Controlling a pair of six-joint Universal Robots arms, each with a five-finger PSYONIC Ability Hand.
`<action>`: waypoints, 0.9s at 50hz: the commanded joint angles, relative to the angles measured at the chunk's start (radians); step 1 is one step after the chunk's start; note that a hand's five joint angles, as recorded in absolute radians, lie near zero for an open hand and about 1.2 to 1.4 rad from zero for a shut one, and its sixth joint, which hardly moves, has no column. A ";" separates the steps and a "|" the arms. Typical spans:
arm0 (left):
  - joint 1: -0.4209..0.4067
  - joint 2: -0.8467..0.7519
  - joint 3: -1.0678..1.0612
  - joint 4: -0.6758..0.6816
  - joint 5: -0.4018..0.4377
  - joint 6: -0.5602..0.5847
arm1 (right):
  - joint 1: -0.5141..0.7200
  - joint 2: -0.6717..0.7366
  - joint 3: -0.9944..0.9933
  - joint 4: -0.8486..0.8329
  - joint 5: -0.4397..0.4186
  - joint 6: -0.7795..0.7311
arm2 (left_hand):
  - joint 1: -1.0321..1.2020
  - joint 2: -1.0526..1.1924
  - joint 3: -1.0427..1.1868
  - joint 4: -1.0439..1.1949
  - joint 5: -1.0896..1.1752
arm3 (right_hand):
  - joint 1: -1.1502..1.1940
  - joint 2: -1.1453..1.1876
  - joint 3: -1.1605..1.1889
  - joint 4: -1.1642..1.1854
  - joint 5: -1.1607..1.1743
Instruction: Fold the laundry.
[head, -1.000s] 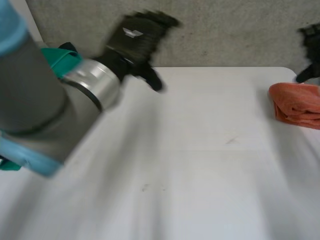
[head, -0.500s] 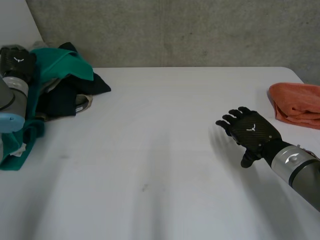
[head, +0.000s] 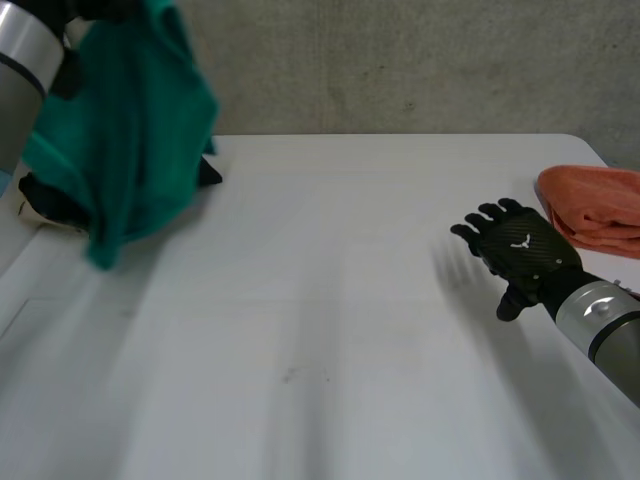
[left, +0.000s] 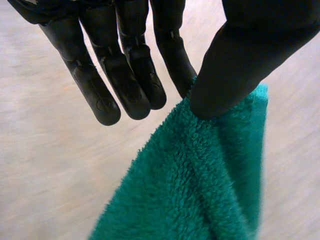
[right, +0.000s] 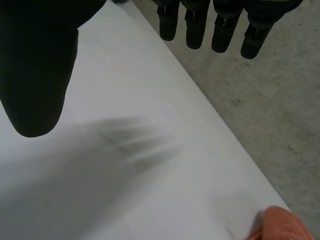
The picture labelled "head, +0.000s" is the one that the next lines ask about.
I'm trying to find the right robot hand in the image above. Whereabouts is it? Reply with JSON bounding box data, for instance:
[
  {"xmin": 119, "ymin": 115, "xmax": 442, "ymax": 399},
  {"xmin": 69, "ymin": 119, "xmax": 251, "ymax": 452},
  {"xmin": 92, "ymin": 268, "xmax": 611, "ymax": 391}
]
[{"xmin": 449, "ymin": 197, "xmax": 597, "ymax": 323}]

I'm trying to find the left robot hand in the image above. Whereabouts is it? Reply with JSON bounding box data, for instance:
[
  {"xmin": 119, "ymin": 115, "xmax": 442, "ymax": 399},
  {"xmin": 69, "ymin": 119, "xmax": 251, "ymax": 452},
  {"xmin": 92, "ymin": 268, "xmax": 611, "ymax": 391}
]
[{"xmin": 58, "ymin": 0, "xmax": 147, "ymax": 47}]

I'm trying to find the teal towel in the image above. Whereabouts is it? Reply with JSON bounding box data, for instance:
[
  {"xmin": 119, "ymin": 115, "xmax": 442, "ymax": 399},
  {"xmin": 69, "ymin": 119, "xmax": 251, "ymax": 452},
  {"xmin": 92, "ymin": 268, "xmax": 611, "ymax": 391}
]
[{"xmin": 22, "ymin": 0, "xmax": 222, "ymax": 271}]

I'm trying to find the coral towel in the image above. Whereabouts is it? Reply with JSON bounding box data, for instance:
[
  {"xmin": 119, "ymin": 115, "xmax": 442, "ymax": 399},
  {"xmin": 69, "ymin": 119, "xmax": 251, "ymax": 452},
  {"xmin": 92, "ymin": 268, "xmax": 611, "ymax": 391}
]
[{"xmin": 536, "ymin": 165, "xmax": 640, "ymax": 261}]

